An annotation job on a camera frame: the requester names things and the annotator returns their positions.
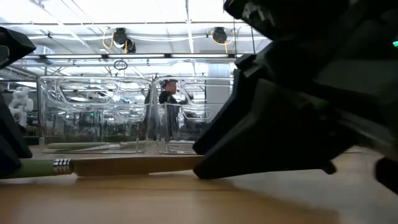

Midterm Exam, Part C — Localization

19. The black ceiling cable reel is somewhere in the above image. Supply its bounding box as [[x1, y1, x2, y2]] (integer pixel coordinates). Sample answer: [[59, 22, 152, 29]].
[[211, 26, 228, 44], [111, 27, 137, 54]]

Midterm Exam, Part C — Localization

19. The black aluminium table frame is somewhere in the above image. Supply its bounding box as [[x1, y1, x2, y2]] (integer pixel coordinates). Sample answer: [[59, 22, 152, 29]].
[[21, 52, 246, 60]]

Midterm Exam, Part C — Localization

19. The white humanoid robot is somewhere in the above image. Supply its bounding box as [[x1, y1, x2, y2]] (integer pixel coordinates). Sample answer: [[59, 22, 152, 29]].
[[8, 86, 34, 127]]

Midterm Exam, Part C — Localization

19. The green handled table knife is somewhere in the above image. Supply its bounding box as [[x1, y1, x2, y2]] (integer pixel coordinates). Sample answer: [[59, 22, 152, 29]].
[[0, 154, 205, 180]]

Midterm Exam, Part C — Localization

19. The person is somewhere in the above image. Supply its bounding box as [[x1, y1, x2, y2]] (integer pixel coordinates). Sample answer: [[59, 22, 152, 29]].
[[144, 77, 190, 141]]

